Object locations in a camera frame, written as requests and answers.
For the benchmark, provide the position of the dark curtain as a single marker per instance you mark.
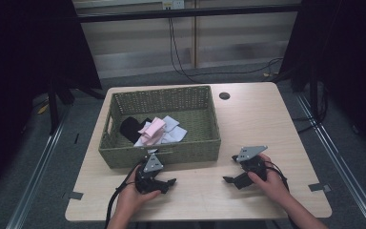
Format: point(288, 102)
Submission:
point(346, 57)
point(28, 63)

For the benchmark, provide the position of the grey tape piece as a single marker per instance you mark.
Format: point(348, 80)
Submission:
point(319, 187)
point(75, 195)

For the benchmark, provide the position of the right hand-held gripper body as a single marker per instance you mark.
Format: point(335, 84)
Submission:
point(251, 162)

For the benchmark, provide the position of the green woven basket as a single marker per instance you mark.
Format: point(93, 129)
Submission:
point(197, 127)

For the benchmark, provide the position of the person's right hand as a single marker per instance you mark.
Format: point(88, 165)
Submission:
point(273, 187)

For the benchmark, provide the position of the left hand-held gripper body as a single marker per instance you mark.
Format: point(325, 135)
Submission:
point(147, 178)

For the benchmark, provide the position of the white wall socket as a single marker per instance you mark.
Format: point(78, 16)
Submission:
point(173, 4)

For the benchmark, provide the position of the black sock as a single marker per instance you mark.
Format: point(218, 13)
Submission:
point(129, 129)

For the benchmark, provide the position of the black horizontal bar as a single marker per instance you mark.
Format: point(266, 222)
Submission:
point(187, 13)

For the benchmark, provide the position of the white sock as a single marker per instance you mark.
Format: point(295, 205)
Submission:
point(176, 135)
point(171, 122)

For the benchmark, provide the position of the person's left hand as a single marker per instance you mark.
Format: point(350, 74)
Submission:
point(130, 197)

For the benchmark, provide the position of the black floor tape strip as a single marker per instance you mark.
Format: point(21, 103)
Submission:
point(76, 138)

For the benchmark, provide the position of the metal floor rail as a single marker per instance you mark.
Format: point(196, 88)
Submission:
point(35, 178)
point(343, 165)

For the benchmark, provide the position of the black metal stand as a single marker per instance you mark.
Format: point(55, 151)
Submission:
point(53, 108)
point(314, 95)

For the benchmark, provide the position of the pink sock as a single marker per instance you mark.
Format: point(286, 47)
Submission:
point(154, 128)

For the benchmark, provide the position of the yellow floor tag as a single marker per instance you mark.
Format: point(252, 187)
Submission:
point(43, 108)

